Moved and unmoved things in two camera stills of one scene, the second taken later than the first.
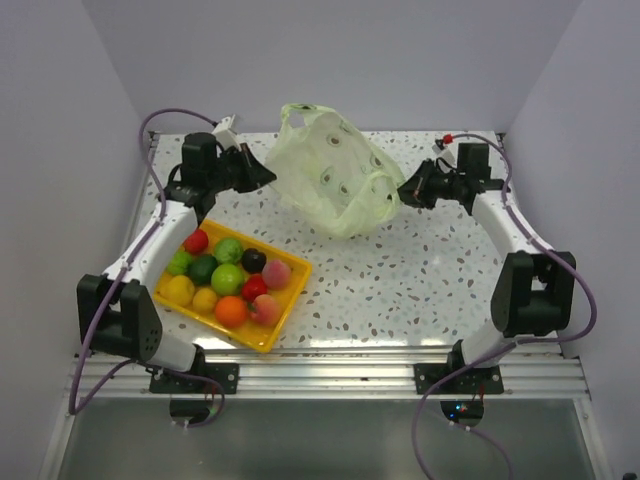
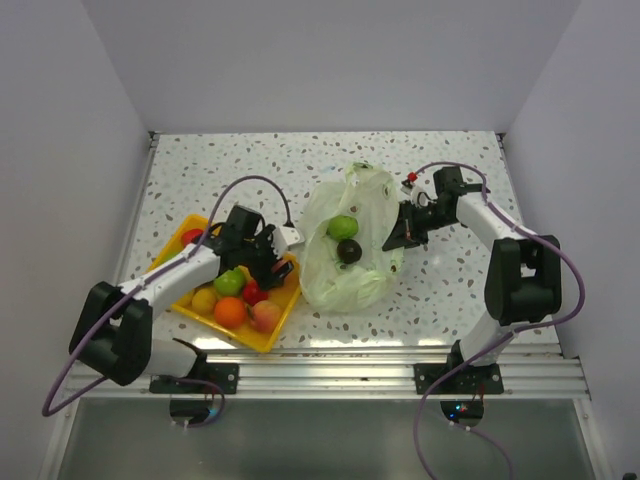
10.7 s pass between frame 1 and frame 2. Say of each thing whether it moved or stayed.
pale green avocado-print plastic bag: moved
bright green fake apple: stayed
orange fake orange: stayed
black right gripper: moved
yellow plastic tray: stayed
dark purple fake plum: moved
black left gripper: moved
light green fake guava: moved
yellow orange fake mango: stayed
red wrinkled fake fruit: stayed
